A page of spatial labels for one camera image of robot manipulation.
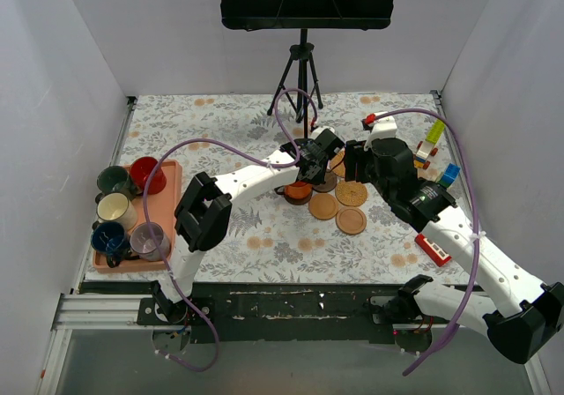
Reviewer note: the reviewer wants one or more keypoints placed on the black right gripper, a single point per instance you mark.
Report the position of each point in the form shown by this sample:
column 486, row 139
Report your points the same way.
column 352, row 161

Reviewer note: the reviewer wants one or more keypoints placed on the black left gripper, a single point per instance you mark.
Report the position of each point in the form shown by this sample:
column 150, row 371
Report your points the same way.
column 315, row 171

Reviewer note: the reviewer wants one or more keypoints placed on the dark walnut coaster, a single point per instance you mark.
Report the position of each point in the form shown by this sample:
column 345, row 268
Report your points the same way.
column 329, row 184
column 298, row 201

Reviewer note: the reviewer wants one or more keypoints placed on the orange cup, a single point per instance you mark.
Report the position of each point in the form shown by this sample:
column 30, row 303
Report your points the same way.
column 295, row 190

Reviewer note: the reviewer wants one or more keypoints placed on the woven rattan coaster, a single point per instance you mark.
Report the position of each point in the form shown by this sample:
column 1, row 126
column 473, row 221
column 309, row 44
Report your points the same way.
column 351, row 193
column 337, row 164

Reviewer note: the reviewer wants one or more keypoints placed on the light wooden coaster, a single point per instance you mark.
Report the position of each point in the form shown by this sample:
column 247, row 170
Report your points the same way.
column 351, row 220
column 323, row 206

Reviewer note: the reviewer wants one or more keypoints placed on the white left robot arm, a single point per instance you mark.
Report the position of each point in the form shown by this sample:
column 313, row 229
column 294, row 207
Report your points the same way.
column 203, row 214

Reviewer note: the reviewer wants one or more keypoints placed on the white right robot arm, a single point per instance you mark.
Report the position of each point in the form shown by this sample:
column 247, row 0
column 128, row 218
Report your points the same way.
column 514, row 309

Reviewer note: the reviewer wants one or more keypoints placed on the red cup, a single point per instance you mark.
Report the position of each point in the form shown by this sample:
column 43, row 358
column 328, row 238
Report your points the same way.
column 140, row 171

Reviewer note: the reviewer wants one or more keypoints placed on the lilac purple cup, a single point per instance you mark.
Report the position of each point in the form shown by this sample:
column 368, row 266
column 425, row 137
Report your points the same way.
column 148, row 241

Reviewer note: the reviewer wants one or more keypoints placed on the dark green cup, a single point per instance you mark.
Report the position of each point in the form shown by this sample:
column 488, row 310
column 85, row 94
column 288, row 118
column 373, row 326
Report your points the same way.
column 116, row 179

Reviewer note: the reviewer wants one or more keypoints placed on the cream white cup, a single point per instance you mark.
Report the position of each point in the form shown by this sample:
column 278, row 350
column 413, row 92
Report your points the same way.
column 116, row 207

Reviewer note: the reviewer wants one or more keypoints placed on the dark blue cup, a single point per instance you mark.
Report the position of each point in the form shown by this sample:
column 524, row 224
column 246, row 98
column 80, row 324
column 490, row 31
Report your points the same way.
column 112, row 241

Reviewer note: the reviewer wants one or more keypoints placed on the toy car with yellow block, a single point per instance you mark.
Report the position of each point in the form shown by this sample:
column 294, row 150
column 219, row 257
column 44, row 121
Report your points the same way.
column 427, row 147

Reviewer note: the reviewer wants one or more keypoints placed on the blue green purple block toy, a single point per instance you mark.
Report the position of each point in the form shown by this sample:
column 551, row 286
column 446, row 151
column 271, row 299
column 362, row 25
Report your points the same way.
column 448, row 176

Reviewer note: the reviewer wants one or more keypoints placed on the floral patterned table mat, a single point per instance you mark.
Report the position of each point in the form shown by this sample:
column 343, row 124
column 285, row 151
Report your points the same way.
column 270, row 240

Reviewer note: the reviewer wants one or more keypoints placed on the red toy window block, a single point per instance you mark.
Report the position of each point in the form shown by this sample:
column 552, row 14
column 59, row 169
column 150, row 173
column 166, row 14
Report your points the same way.
column 435, row 252

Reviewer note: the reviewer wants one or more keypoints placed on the black music stand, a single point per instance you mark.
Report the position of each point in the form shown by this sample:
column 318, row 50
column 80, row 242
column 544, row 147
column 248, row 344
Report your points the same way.
column 304, row 15

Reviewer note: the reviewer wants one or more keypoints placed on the pink plastic tray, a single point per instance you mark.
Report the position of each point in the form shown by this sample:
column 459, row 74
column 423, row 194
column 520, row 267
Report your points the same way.
column 161, row 210

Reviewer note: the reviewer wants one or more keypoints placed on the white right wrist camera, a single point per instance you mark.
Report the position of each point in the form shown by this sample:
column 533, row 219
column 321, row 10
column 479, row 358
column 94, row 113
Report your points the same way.
column 379, row 126

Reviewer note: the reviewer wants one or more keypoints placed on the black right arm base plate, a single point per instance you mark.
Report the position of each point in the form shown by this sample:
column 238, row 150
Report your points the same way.
column 395, row 310

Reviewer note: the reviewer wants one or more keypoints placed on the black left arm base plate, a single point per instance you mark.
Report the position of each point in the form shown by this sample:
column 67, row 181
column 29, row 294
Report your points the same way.
column 151, row 313

